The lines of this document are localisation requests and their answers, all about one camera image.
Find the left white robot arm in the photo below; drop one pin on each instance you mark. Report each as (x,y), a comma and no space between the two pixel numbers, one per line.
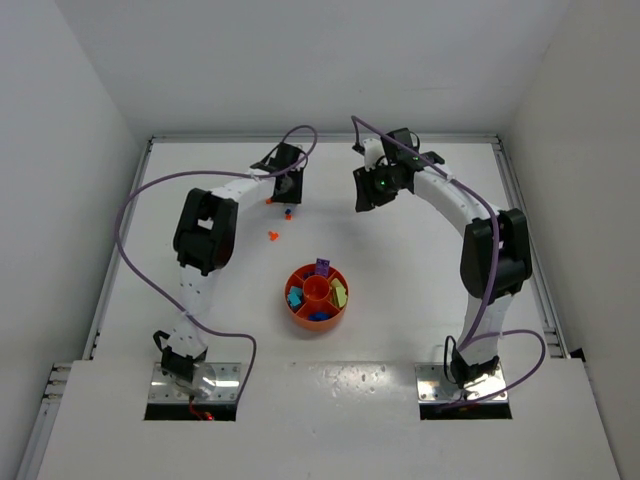
(204,241)

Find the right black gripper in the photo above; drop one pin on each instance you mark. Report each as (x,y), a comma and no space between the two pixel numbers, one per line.
(364,189)

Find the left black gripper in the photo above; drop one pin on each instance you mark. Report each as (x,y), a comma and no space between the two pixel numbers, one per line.
(291,189)

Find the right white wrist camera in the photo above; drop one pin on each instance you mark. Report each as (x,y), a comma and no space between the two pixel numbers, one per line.
(372,151)

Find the teal long lego brick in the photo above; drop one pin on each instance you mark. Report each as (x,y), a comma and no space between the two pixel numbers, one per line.
(294,301)

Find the lime green purple lego brick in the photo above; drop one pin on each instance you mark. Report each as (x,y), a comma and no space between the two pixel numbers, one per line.
(340,297)

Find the blue round lego piece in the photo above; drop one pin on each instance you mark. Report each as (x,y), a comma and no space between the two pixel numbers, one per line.
(319,316)

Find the teal square lego brick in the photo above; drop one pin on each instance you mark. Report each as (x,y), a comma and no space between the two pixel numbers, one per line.
(295,291)

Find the orange round divided container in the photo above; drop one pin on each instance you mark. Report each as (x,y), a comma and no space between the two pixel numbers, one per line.
(317,297)

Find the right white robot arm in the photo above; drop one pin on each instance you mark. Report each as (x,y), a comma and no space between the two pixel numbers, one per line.
(496,256)

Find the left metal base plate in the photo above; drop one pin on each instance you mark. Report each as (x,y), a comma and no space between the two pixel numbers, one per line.
(212,383)

